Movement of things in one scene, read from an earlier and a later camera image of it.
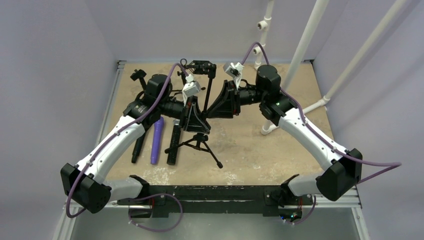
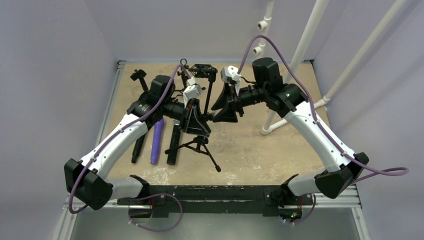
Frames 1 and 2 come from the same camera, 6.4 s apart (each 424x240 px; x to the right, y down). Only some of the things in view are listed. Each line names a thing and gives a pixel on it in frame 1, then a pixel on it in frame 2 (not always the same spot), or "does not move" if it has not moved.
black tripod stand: (183, 76) to (183, 61)
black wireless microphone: (137, 148) does not move
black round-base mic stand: (139, 74) does not move
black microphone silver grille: (171, 155) does not move
